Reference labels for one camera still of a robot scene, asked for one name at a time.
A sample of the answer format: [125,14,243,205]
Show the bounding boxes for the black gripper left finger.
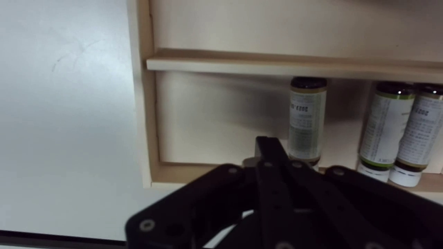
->
[125,136,308,249]

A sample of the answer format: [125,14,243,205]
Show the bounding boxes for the two-compartment wooden box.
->
[136,0,443,196]

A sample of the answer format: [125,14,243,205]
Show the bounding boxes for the white label bottle black cap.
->
[388,84,443,190]
[287,77,330,168]
[356,81,417,183]

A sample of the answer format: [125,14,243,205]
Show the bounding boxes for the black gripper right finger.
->
[290,160,443,249]

